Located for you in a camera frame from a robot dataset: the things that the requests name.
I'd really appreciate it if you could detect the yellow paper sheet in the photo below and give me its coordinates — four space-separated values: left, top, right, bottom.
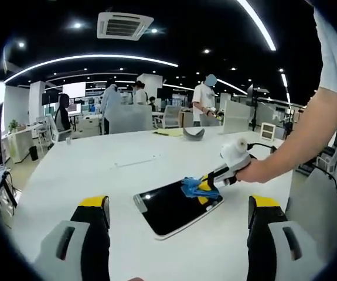
152 129 184 138

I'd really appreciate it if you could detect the grey mesh office chair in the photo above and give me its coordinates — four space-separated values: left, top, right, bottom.
285 168 337 264

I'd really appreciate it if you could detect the white low cabinet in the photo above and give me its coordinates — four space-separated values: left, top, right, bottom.
8 127 34 164

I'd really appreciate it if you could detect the white office chair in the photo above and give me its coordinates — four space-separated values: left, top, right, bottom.
159 105 182 129

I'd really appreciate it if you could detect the black display on stand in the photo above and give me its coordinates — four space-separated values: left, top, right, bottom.
41 90 60 106

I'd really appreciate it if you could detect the person's right hand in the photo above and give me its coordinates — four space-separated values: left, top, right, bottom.
236 157 274 184

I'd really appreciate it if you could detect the white louvered box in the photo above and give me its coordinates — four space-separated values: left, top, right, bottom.
260 122 277 141

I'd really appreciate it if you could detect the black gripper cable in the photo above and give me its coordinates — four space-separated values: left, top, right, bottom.
247 142 337 190

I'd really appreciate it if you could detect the black tablet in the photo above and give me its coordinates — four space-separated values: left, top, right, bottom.
132 179 224 241

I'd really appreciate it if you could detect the bright wall screen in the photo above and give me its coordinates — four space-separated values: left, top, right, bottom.
62 81 86 97

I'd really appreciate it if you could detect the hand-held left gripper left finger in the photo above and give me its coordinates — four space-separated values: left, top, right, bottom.
32 194 112 281

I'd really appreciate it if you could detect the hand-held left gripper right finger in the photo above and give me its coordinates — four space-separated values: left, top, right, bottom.
246 194 324 281

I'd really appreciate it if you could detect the black wall display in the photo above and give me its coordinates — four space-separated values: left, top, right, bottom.
156 87 172 100

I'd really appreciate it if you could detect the white table cable cover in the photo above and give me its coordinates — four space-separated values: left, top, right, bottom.
114 155 162 168

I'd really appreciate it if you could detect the black tripod stand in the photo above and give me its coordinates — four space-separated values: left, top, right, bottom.
246 84 270 132

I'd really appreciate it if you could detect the frosted desk divider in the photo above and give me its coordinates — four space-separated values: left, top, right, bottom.
222 99 253 127
108 104 154 135

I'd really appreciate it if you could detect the white ceiling air vent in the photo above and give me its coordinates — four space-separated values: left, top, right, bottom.
97 11 155 40

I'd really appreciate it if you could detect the blue cleaning cloth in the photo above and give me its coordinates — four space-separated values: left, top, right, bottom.
181 176 222 200

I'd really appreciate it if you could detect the grey curved headband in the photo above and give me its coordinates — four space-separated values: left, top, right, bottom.
182 127 206 142

